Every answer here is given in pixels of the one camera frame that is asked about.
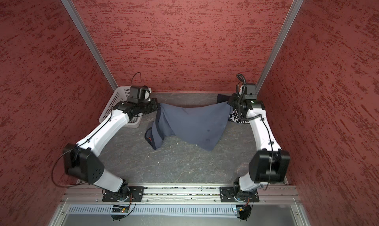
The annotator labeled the circuit board with wires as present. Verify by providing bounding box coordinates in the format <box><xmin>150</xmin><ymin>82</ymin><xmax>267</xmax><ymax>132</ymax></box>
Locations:
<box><xmin>234</xmin><ymin>205</ymin><xmax>252</xmax><ymax>221</ymax></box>
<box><xmin>110</xmin><ymin>205</ymin><xmax>130</xmax><ymax>221</ymax></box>

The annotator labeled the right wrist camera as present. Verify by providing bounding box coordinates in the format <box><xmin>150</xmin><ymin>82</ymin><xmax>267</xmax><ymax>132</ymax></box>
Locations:
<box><xmin>239</xmin><ymin>83</ymin><xmax>257</xmax><ymax>96</ymax></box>

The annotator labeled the aluminium corner post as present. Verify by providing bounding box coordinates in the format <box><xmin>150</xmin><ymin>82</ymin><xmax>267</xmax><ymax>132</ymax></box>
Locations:
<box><xmin>60</xmin><ymin>0</ymin><xmax>118</xmax><ymax>90</ymax></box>
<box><xmin>254</xmin><ymin>0</ymin><xmax>304</xmax><ymax>97</ymax></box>

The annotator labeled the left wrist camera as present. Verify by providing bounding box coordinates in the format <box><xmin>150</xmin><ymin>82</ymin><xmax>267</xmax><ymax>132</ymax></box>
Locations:
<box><xmin>127</xmin><ymin>86</ymin><xmax>151</xmax><ymax>104</ymax></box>

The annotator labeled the aluminium corner post right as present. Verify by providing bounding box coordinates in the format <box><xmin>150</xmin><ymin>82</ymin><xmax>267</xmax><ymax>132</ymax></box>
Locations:
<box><xmin>254</xmin><ymin>0</ymin><xmax>304</xmax><ymax>97</ymax></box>

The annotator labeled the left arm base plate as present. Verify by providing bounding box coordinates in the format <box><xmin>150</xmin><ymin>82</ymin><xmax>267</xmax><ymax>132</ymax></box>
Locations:
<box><xmin>102</xmin><ymin>186</ymin><xmax>145</xmax><ymax>203</ymax></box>

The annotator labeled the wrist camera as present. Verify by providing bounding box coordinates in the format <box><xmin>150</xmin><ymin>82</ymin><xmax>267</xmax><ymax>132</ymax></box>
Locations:
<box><xmin>127</xmin><ymin>86</ymin><xmax>151</xmax><ymax>104</ymax></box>
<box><xmin>239</xmin><ymin>83</ymin><xmax>257</xmax><ymax>96</ymax></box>

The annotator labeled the aluminium front rail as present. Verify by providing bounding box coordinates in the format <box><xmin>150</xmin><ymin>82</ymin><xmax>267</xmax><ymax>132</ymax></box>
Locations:
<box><xmin>60</xmin><ymin>184</ymin><xmax>301</xmax><ymax>204</ymax></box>

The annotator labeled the white plastic laundry basket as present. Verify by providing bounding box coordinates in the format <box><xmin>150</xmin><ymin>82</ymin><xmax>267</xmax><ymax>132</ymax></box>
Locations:
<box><xmin>98</xmin><ymin>86</ymin><xmax>143</xmax><ymax>128</ymax></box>

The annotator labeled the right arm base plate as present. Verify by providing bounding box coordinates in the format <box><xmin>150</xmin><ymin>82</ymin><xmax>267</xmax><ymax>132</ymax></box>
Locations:
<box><xmin>219</xmin><ymin>187</ymin><xmax>260</xmax><ymax>203</ymax></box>

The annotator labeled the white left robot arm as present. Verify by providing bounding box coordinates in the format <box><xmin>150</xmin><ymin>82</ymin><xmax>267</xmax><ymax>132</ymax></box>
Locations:
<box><xmin>59</xmin><ymin>98</ymin><xmax>159</xmax><ymax>202</ymax></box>

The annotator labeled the left circuit board with wires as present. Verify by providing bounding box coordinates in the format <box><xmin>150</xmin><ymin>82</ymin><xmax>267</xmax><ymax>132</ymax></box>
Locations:
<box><xmin>110</xmin><ymin>205</ymin><xmax>130</xmax><ymax>221</ymax></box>

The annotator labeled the grey-blue tank top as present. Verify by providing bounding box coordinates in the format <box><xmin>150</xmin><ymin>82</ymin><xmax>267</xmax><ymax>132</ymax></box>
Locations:
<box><xmin>145</xmin><ymin>102</ymin><xmax>232</xmax><ymax>152</ymax></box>

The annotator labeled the aluminium corner post left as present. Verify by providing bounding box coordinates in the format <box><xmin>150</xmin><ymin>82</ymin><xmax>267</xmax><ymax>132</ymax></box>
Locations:
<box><xmin>60</xmin><ymin>0</ymin><xmax>118</xmax><ymax>90</ymax></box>

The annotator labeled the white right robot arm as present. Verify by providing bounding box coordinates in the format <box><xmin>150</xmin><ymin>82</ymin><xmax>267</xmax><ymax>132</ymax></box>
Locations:
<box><xmin>228</xmin><ymin>94</ymin><xmax>290</xmax><ymax>202</ymax></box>

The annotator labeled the slotted white cable duct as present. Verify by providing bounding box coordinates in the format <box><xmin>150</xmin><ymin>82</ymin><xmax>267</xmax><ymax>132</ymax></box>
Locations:
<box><xmin>67</xmin><ymin>204</ymin><xmax>236</xmax><ymax>218</ymax></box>

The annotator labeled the right circuit board with wires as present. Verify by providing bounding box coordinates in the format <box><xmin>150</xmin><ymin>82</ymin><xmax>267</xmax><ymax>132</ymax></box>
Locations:
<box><xmin>234</xmin><ymin>205</ymin><xmax>252</xmax><ymax>221</ymax></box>

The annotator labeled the navy tank top red trim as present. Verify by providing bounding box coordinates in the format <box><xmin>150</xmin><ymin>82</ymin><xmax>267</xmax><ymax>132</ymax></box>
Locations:
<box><xmin>217</xmin><ymin>94</ymin><xmax>249</xmax><ymax>124</ymax></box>

